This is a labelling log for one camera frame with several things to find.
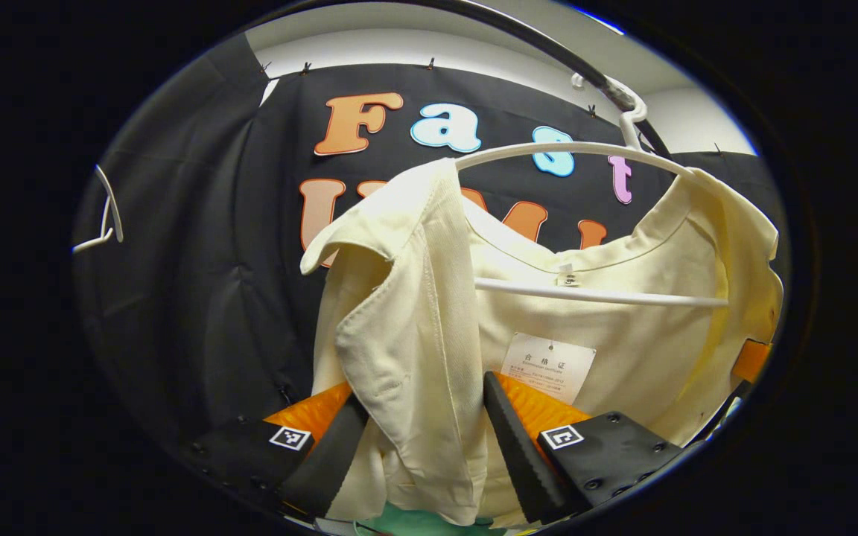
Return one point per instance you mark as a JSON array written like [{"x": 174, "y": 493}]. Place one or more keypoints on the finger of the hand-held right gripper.
[{"x": 751, "y": 361}]

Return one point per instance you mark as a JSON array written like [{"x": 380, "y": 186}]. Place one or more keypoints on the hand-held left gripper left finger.
[{"x": 325, "y": 461}]

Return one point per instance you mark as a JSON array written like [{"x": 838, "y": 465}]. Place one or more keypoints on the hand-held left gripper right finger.
[{"x": 518, "y": 454}]

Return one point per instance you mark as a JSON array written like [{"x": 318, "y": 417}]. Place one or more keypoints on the cream button shirt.
[{"x": 414, "y": 335}]

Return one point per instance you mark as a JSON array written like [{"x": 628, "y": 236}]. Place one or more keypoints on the white clothes hanger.
[
  {"x": 585, "y": 147},
  {"x": 105, "y": 219}
]

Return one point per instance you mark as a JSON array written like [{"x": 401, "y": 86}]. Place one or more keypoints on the black clothes rack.
[{"x": 548, "y": 42}]

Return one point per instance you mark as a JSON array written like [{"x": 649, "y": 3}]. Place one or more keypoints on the black backdrop cloth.
[{"x": 213, "y": 260}]

